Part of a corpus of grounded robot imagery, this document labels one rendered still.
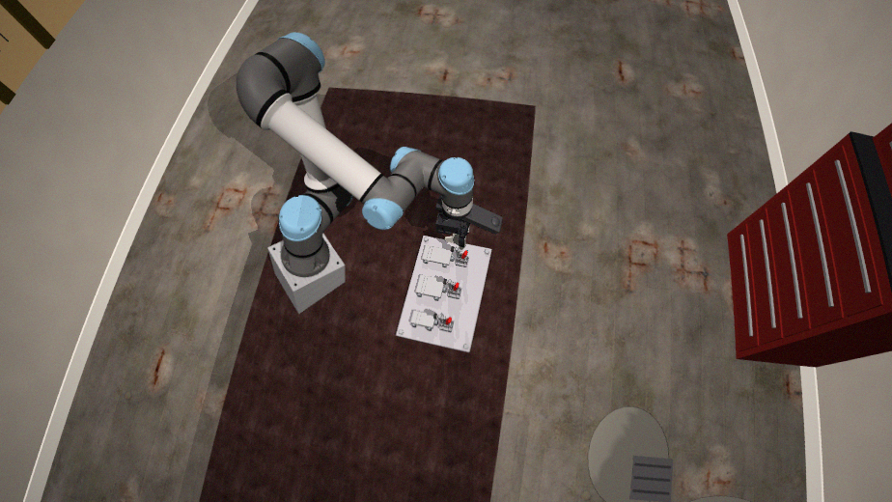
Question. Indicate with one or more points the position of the toggle clamp with red handle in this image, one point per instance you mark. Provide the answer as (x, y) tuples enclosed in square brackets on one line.
[(462, 259), (454, 291), (447, 327)]

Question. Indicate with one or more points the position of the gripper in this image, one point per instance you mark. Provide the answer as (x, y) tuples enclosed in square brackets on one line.
[(448, 224)]

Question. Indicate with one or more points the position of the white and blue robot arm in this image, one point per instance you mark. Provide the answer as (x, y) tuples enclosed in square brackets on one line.
[(297, 60)]

